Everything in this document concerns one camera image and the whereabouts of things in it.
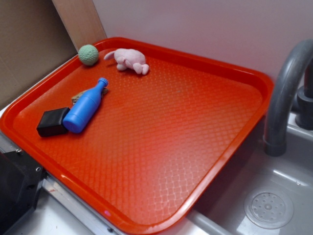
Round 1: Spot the green textured ball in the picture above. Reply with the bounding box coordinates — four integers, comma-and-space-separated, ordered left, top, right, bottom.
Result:
78, 45, 99, 66

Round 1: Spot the red plastic tray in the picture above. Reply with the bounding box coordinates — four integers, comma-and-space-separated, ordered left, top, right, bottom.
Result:
0, 38, 273, 235

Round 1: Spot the small brown object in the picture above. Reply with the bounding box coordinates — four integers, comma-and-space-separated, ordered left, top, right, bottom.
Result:
71, 88, 109, 105

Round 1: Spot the pink plush toy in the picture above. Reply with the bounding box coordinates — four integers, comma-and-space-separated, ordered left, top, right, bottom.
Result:
104, 48, 150, 75

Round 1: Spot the blue plastic bottle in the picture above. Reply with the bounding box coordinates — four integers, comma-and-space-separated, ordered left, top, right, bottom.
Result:
63, 78, 108, 134

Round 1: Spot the black rectangular block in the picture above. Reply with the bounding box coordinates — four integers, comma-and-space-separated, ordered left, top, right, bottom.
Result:
36, 107, 70, 137

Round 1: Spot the grey toy faucet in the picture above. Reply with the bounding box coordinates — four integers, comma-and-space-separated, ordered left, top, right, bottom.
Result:
263, 39, 313, 157

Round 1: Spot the grey sink basin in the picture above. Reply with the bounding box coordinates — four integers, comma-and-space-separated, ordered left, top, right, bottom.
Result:
188, 123, 313, 235

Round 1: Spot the sink drain cover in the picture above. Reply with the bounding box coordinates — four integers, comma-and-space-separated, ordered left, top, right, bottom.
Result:
244, 187, 294, 230

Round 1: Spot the dark faucet handle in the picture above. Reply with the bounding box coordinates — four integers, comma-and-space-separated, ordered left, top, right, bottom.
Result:
295, 61, 313, 130

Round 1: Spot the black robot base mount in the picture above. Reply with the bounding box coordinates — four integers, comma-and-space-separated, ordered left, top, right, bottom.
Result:
0, 149, 45, 235

